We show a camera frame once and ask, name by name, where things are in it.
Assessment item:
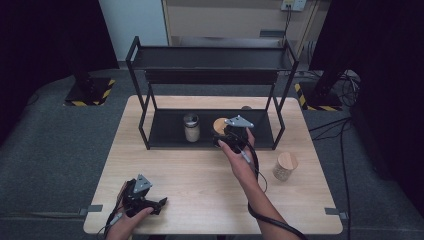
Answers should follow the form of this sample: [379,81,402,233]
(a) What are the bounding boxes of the wooden lid jar pale contents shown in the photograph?
[272,151,299,182]

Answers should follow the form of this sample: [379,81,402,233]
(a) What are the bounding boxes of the tangled cable bundle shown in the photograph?
[337,69,362,108]

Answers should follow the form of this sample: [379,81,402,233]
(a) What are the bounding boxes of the person's left hand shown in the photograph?
[105,181,155,240]

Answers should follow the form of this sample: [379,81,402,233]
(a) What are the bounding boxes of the grey tape strip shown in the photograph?
[78,204,104,217]
[324,207,350,221]

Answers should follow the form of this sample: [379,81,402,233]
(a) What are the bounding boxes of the dark curtain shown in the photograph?
[0,0,120,146]
[309,0,424,209]

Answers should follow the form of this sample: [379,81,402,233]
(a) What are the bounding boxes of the long black floor cable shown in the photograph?
[308,116,353,240]

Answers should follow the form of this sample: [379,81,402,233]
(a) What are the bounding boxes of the white wall socket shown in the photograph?
[280,0,308,12]

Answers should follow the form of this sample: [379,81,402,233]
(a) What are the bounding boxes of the black metal two-tier shelf rack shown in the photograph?
[125,35,300,151]

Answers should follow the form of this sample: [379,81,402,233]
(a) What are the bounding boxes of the beige cabinet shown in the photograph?
[161,0,332,48]

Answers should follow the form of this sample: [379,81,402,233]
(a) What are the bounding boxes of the left hand-held gripper cable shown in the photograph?
[95,199,125,240]

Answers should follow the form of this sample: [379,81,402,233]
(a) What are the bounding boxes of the wooden lid jar dark contents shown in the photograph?
[212,117,232,136]

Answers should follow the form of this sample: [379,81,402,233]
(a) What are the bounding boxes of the right hand-held gripper cable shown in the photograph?
[229,131,310,240]

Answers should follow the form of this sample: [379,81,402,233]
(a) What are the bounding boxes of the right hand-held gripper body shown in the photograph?
[221,114,255,155]

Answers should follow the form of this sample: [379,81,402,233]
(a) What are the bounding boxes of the person's right hand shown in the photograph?
[217,128,258,189]

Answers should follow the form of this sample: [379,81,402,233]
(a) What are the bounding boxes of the black stand with striped base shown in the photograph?
[293,58,344,112]
[63,56,117,108]

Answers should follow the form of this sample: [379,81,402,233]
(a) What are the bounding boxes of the black socket cable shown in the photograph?
[281,4,293,47]

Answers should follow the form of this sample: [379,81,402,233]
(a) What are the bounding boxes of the glass jar with metal lid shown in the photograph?
[183,113,202,144]

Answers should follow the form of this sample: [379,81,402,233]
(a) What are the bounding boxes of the hand-held gripper cable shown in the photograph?
[229,131,310,240]
[95,199,125,240]

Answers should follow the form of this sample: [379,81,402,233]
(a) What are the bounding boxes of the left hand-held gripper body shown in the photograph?
[122,174,155,218]

